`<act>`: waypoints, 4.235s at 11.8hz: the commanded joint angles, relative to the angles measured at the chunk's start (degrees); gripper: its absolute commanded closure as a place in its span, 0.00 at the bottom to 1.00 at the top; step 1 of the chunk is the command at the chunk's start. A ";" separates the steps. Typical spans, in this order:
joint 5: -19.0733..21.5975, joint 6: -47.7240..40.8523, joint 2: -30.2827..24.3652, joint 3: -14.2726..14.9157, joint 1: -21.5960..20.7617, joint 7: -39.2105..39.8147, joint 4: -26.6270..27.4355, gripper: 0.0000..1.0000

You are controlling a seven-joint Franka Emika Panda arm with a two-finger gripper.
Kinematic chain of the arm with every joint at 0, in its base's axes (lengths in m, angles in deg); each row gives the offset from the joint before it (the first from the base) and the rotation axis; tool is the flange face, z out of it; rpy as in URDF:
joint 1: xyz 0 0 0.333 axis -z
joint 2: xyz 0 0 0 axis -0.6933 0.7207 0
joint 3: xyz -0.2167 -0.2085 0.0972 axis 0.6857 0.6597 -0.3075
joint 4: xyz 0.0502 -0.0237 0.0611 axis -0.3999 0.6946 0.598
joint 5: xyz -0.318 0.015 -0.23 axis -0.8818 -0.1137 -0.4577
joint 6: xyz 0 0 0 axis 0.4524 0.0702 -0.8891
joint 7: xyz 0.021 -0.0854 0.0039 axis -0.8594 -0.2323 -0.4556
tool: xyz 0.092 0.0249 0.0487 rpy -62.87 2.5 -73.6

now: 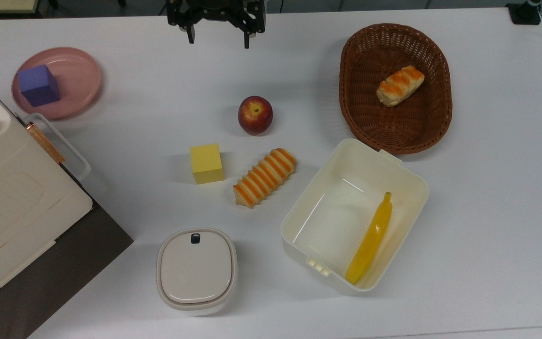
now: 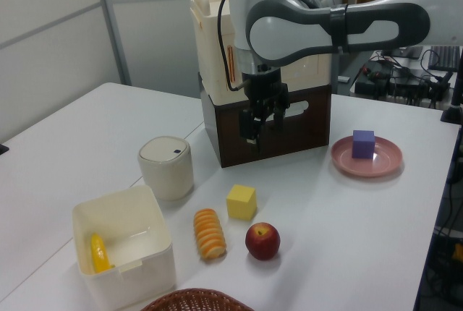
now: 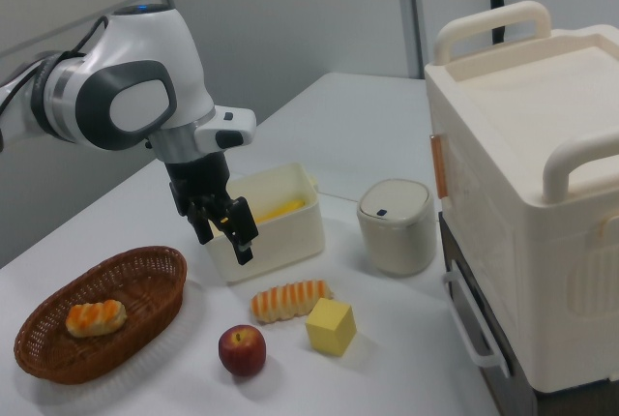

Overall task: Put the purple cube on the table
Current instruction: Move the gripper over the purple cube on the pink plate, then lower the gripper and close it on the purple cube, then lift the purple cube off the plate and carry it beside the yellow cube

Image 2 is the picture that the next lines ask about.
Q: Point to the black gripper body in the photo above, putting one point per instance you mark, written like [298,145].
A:
[263,91]

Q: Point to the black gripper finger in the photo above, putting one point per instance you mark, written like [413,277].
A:
[279,117]
[249,128]

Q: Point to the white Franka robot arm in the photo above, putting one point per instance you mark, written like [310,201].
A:
[300,21]

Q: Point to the yellow cube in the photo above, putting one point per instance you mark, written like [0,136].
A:
[241,202]

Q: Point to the purple cube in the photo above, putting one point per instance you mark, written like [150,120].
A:
[362,144]

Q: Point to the dark brown wooden crate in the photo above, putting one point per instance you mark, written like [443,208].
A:
[231,137]

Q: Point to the white lidded canister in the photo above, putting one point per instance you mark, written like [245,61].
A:
[166,168]

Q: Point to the orange striped bread loaf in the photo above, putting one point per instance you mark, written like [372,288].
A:
[209,233]

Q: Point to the red apple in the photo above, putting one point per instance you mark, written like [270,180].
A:
[262,241]

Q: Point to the pink plate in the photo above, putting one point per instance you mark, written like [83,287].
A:
[383,165]

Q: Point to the white square plastic bin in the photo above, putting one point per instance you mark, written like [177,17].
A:
[126,246]

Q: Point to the black keyboard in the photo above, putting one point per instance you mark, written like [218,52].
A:
[443,58]

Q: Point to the brown wicker basket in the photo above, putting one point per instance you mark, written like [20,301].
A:
[197,301]

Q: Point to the yellow banana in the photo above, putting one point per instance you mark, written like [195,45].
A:
[99,254]

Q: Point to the grey partition post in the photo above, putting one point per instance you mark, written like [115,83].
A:
[112,25]

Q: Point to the black table clamp mount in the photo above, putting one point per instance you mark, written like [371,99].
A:
[454,105]

